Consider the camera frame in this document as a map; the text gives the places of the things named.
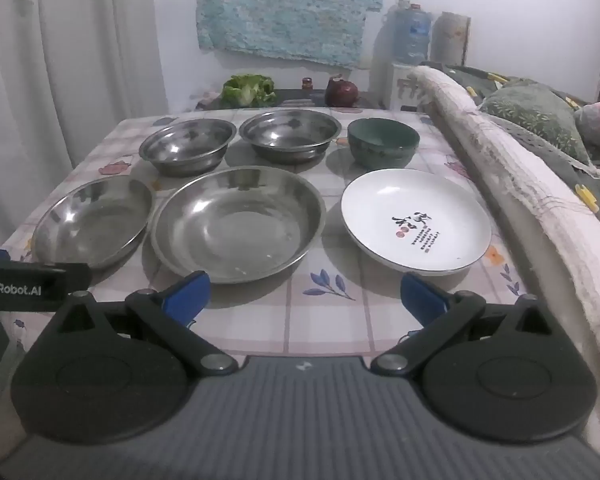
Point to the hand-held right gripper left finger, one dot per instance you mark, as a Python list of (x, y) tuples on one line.
[(187, 294)]

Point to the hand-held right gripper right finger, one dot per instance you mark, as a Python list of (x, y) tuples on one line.
[(422, 301)]

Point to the large steel bowl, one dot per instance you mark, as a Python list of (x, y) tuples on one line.
[(237, 230)]

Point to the white printed ceramic plate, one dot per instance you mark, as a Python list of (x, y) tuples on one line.
[(380, 210)]

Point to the small steel bowl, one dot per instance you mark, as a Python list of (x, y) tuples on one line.
[(287, 137), (185, 152)]

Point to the green ceramic bowl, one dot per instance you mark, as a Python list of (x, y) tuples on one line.
[(382, 147)]

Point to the rolled white blanket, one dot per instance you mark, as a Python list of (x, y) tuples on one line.
[(530, 190)]

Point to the green lettuce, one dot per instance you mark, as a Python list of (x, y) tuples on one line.
[(247, 90)]

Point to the green patterned pillow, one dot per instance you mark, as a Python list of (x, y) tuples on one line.
[(535, 115)]

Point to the white water dispenser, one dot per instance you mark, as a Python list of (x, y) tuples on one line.
[(397, 85)]

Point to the red onion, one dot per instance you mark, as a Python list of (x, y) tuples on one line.
[(341, 92)]

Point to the white curtain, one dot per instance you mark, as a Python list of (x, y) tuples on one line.
[(55, 60)]

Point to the small red-lidded jar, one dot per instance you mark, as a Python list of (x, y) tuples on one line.
[(307, 84)]

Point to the large clear water bottle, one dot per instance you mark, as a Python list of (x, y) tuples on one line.
[(410, 32)]

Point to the teal patterned wall cloth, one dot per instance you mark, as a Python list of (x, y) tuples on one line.
[(285, 5)]

